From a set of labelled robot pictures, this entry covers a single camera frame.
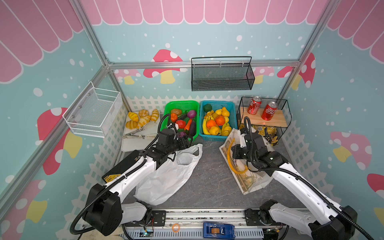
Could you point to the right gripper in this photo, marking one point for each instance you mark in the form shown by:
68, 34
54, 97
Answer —
237, 151

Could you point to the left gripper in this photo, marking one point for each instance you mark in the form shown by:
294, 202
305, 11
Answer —
184, 140

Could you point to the yellow black snack bag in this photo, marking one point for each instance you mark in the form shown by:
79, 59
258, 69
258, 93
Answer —
270, 134

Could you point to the white canvas tote bag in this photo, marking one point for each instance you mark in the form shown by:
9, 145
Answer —
246, 180

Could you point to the yellow peach fruit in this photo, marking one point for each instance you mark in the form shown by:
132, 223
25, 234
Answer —
214, 130

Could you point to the white plastic grocery bag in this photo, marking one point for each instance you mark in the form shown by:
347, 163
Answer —
160, 185

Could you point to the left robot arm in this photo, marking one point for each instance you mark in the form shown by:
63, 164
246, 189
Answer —
104, 210

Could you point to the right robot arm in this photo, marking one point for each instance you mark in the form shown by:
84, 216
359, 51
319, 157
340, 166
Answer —
325, 219

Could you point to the metal tongs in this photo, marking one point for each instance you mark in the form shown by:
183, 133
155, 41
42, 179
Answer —
149, 130

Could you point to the red tomato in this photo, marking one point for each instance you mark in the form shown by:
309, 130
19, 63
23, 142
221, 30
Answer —
181, 124

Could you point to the small orange carrot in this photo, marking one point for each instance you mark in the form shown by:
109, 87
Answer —
188, 125

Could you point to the dark purple eggplant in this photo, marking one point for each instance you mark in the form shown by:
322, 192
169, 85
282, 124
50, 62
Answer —
193, 129

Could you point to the brown potato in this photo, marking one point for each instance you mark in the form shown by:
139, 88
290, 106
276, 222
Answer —
176, 111

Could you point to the green plastic basket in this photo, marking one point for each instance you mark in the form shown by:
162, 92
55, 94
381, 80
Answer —
185, 106

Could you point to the purple onion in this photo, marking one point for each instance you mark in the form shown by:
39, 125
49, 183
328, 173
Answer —
191, 114

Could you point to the right red cola can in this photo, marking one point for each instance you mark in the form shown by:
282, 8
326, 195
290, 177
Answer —
269, 111

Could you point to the red cola can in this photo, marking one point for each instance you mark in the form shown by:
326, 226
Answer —
269, 111
255, 104

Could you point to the white cutting board tray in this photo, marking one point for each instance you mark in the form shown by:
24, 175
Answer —
146, 116

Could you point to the orange fruit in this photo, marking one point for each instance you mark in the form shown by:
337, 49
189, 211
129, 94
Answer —
220, 120
210, 123

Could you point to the bread loaf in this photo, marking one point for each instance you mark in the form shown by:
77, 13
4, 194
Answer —
133, 116

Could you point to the left red cola can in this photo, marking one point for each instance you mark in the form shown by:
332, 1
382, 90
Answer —
255, 104

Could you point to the banana bunch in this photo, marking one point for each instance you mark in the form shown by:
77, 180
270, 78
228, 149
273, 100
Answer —
205, 129

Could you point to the green avocado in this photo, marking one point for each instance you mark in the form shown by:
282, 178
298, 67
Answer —
207, 108

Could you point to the orange rubber band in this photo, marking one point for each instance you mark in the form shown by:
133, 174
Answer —
176, 227

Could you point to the blue tape dispenser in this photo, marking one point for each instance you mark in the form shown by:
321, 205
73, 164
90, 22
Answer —
218, 231

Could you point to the black wire wooden shelf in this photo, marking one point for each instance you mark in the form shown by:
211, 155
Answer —
272, 118

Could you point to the black mesh wall basket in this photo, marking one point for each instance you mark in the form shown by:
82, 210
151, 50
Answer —
232, 73

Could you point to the white wire wall basket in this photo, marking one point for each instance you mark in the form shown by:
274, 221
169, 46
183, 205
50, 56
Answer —
93, 112

